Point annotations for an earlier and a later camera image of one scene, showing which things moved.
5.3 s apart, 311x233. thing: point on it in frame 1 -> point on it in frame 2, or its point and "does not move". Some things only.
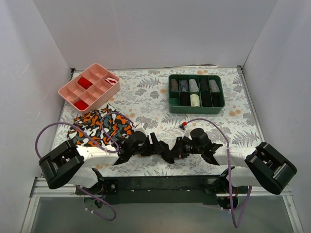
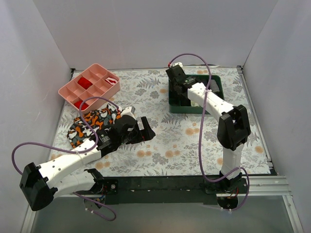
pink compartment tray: (91, 88) does not move
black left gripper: (149, 145) -> (137, 132)
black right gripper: (178, 148) -> (175, 73)
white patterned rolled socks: (213, 86) does not move
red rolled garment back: (85, 83) does not move
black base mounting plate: (156, 190) does not move
